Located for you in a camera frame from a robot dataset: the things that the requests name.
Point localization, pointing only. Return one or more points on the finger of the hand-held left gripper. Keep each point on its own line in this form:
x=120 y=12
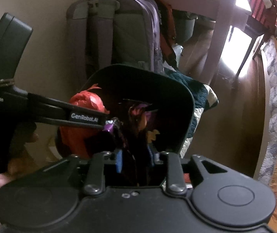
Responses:
x=51 y=103
x=85 y=117

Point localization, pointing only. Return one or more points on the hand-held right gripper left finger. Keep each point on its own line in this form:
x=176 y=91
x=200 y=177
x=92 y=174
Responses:
x=119 y=161

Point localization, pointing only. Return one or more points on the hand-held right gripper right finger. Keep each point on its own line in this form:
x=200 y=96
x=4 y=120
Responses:
x=151 y=157

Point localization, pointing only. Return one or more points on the red plastic bag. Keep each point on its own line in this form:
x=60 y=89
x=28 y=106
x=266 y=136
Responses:
x=85 y=102

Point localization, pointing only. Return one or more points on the dark purple snack packet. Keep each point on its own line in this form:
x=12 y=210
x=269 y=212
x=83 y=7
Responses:
x=138 y=116

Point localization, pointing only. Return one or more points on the black trash bin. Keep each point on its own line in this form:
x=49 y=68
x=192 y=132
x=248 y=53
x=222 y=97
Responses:
x=172 y=102

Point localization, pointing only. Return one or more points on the patchwork quilt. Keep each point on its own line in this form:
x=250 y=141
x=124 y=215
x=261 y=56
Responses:
x=201 y=94

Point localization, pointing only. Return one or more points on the grey purple backpack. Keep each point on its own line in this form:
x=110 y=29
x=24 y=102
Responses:
x=128 y=36

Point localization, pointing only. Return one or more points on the white plastic bag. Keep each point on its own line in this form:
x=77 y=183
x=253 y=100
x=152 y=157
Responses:
x=177 y=53

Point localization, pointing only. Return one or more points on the orange bag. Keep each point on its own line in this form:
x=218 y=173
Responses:
x=168 y=41

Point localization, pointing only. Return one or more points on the grey bucket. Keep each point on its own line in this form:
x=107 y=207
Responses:
x=186 y=29

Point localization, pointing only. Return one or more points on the pink desk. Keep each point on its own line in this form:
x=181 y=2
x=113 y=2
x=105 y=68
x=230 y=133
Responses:
x=222 y=29

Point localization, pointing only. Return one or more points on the dark wooden chair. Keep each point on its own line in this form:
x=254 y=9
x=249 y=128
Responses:
x=253 y=28

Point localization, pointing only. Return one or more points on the red black striped garment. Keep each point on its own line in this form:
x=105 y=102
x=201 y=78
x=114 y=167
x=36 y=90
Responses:
x=262 y=7

